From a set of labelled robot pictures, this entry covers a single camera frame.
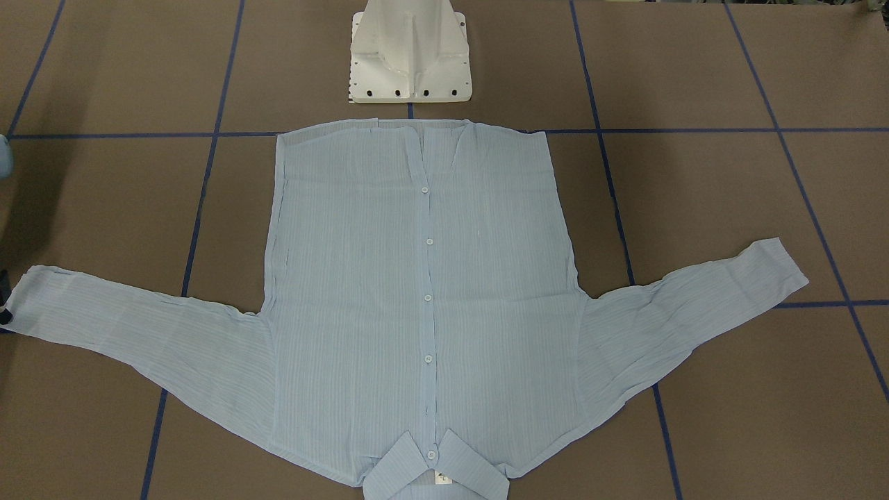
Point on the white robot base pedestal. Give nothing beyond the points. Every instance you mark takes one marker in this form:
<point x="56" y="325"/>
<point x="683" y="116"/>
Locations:
<point x="409" y="52"/>

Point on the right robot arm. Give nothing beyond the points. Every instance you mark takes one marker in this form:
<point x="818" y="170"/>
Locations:
<point x="7" y="164"/>

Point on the light blue button shirt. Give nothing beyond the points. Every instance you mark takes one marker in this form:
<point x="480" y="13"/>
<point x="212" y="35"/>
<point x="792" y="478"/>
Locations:
<point x="423" y="333"/>

